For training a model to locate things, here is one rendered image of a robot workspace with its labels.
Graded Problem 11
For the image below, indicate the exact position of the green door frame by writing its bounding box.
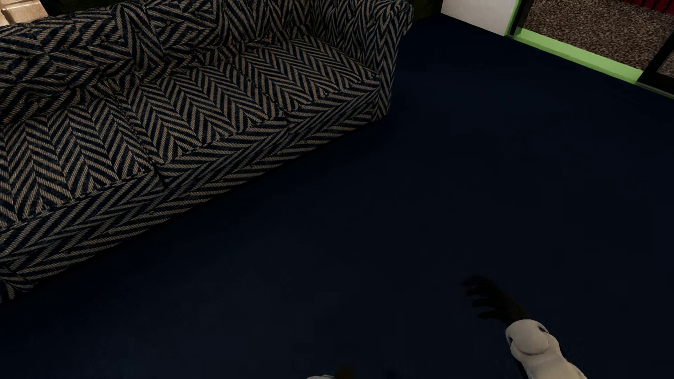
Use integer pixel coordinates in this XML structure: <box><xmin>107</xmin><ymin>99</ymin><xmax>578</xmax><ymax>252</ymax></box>
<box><xmin>507</xmin><ymin>0</ymin><xmax>674</xmax><ymax>99</ymax></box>

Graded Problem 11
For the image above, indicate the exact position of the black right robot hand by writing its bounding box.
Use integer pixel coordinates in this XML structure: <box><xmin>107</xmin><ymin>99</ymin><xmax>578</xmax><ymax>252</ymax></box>
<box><xmin>462</xmin><ymin>275</ymin><xmax>529</xmax><ymax>325</ymax></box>

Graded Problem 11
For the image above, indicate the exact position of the herringbone patterned fabric sofa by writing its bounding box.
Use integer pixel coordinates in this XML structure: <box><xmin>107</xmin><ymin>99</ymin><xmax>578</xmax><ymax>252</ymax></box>
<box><xmin>0</xmin><ymin>0</ymin><xmax>415</xmax><ymax>303</ymax></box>

